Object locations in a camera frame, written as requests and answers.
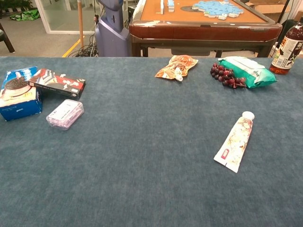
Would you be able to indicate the green wet wipes pack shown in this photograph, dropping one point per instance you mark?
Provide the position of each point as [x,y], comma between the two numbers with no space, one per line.
[255,73]

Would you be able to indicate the blue sandwich cookie box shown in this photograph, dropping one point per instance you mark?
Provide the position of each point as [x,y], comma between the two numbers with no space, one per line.
[19,111]

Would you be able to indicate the black red snack box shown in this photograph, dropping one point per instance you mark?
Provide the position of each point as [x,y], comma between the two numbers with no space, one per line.
[59,84]

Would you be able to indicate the green potted plants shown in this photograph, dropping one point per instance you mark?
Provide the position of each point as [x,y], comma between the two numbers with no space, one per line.
[14,4]

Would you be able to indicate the orange spout pouch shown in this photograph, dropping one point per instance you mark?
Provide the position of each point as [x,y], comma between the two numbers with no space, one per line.
[177,67]

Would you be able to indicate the white upright tile row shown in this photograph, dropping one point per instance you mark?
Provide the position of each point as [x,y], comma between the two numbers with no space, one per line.
[162,6]

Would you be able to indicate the blue white tile stack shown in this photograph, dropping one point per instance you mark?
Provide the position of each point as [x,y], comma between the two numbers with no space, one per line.
[171,6]

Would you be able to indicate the blue felt tablecloth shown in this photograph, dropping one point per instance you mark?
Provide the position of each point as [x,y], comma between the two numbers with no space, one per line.
[142,165]

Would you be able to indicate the brown tea bottle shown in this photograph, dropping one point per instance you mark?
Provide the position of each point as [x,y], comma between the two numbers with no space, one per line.
[287,52]

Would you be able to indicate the wooden pole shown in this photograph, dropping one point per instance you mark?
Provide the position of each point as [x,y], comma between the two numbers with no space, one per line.
[80,23]

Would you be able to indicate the blue mahjong tile pile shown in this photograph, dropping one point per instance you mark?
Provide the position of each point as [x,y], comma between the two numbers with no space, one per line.
[217,8]

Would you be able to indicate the white floral tube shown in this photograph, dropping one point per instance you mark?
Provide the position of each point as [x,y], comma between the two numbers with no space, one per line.
[236,142]

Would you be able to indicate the brown mahjong table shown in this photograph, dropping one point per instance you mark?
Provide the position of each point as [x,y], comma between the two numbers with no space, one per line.
[201,30]

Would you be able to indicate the white framed glass partition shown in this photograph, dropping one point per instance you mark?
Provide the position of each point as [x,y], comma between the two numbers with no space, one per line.
[45,19]

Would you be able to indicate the black tripod leg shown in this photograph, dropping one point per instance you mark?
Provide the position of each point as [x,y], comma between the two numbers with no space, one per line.
[283,11]

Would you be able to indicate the clear plastic pink-item box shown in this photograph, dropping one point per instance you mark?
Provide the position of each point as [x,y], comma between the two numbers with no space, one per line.
[65,114]

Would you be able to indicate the purple robot base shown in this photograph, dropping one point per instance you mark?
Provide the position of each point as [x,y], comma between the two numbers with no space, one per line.
[111,35]

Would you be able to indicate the green bag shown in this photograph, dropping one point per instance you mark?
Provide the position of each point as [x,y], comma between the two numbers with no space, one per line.
[26,15]

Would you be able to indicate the purple grape bunch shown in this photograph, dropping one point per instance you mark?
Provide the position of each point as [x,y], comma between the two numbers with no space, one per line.
[222,73]

